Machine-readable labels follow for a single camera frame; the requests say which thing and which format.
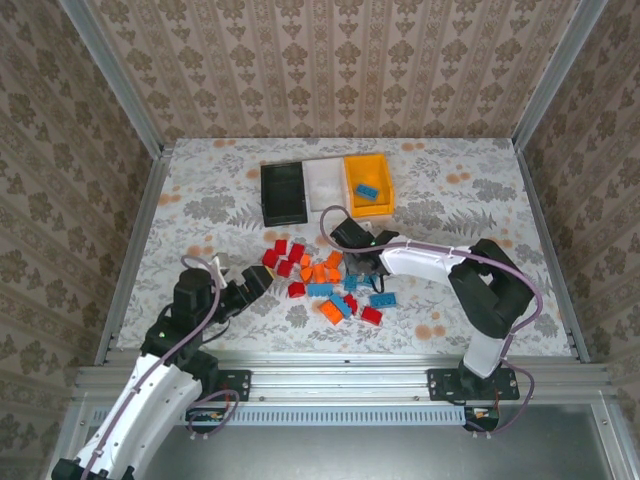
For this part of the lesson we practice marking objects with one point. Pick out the orange lego brick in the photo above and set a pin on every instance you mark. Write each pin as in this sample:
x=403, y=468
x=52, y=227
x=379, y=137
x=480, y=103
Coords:
x=332, y=274
x=306, y=273
x=304, y=260
x=319, y=273
x=330, y=312
x=334, y=259

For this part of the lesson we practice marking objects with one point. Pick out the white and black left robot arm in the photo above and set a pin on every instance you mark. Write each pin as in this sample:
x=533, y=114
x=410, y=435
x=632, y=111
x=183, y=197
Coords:
x=145, y=395

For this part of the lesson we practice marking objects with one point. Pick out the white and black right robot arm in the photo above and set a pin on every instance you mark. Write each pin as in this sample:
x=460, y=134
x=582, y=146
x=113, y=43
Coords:
x=415, y=260

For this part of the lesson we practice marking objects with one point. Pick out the white plastic bin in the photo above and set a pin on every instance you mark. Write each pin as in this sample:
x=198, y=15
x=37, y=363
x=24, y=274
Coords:
x=325, y=185

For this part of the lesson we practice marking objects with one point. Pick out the yellow plastic bin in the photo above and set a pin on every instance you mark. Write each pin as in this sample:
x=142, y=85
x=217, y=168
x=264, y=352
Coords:
x=367, y=172

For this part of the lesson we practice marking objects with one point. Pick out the black plastic bin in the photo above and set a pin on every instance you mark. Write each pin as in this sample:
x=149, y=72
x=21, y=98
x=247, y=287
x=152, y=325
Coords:
x=284, y=195

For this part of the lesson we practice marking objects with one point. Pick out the floral table covering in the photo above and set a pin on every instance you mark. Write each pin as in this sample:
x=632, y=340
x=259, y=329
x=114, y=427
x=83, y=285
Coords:
x=450, y=210

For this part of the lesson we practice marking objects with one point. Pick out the grey metal panel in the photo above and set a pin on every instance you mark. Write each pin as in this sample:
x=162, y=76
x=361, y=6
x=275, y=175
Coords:
x=350, y=455

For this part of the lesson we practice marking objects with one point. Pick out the aluminium table side rail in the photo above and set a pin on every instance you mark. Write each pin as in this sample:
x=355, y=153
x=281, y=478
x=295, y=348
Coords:
x=549, y=250
x=136, y=250

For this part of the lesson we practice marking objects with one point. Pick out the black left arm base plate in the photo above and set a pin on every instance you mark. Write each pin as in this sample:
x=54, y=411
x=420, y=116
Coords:
x=237, y=385

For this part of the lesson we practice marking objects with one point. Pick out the aluminium mounting rail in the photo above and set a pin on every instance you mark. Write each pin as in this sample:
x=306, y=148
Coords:
x=340, y=380

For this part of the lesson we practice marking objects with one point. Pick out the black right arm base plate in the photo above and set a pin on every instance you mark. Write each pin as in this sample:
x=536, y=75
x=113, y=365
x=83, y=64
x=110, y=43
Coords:
x=442, y=385

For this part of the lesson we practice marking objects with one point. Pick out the aluminium frame post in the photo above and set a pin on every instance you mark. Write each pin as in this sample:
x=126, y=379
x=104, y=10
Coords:
x=557, y=75
x=121, y=85

